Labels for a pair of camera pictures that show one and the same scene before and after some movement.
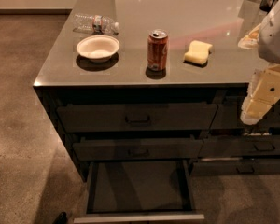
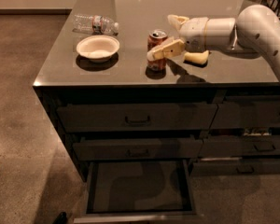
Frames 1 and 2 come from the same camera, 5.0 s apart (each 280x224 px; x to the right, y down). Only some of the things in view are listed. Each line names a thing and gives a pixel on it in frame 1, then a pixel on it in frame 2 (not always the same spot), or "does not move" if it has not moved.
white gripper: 275,36 -> 193,32
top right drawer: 228,116 does not move
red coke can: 158,51 does not move
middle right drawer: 254,146 does not move
